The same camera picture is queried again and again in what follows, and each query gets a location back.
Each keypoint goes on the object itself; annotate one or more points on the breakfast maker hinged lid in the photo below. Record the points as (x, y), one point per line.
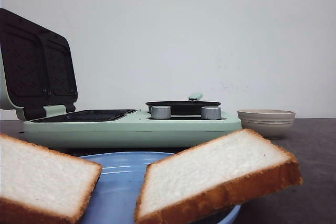
(36, 69)

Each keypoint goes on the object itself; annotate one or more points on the silver control knob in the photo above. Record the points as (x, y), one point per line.
(161, 112)
(211, 113)

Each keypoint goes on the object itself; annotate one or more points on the blue plate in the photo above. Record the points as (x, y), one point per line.
(116, 192)

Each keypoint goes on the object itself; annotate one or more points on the beige ribbed bowl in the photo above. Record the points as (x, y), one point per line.
(268, 123)

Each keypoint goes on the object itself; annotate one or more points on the mint green breakfast maker base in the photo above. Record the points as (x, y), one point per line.
(125, 128)

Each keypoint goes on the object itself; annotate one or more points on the left silver control knob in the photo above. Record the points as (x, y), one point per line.
(161, 112)

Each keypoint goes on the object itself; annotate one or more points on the white bread slice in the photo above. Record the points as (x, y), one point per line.
(227, 171)
(39, 185)

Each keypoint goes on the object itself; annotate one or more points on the right silver control knob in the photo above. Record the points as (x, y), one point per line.
(211, 113)

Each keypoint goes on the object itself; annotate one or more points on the black frying pan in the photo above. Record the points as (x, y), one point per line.
(192, 106)

